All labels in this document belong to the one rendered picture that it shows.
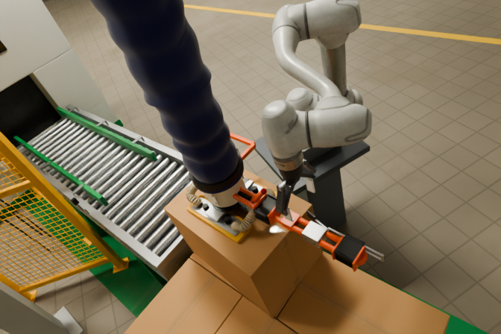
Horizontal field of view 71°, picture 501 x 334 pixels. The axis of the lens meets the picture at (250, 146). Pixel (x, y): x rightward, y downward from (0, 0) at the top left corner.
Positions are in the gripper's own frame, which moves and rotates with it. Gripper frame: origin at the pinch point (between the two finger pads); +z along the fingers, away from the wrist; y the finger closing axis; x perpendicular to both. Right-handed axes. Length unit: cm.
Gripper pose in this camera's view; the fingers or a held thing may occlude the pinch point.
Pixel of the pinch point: (300, 203)
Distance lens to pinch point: 122.5
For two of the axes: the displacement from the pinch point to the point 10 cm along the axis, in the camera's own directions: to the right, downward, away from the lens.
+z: 2.5, 7.2, 6.5
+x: 7.4, 3.0, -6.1
